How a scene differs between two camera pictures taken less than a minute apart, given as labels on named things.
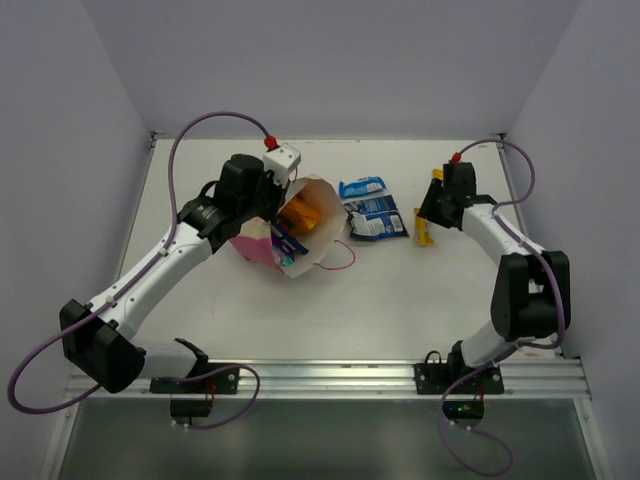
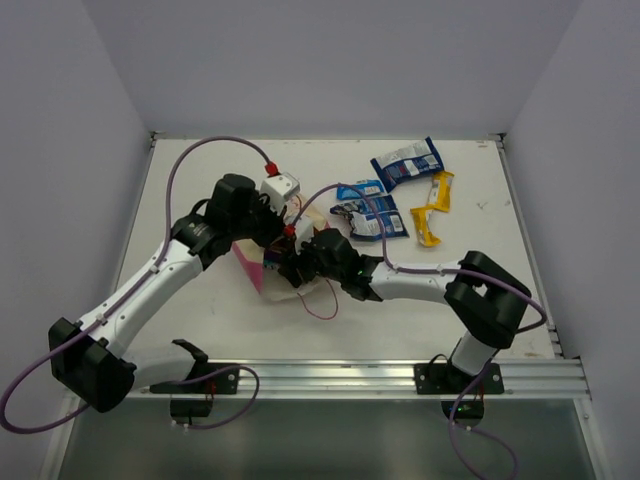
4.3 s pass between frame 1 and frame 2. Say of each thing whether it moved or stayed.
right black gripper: moved
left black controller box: stayed
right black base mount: stayed
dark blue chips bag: stayed
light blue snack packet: stayed
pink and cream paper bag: moved
